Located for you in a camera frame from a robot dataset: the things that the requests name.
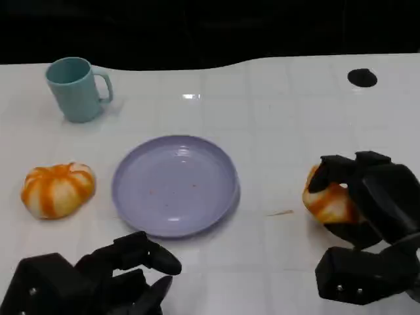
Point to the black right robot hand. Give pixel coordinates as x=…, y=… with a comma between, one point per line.
x=387, y=197

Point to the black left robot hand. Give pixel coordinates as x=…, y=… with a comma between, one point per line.
x=131, y=254

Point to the orange and white bread roll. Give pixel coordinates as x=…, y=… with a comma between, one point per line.
x=331, y=203
x=59, y=192

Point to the lilac plate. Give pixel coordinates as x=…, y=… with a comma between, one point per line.
x=174, y=187

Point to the thin wooden stick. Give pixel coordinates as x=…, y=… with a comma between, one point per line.
x=279, y=213

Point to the black round table grommet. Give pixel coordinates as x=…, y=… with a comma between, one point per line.
x=362, y=78

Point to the pale green mug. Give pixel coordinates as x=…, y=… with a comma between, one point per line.
x=77, y=95

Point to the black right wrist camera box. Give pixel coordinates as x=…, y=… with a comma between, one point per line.
x=354, y=272

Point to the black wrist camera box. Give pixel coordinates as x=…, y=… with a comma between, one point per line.
x=42, y=285
x=354, y=272

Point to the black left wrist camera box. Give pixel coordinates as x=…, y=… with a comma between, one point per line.
x=42, y=285

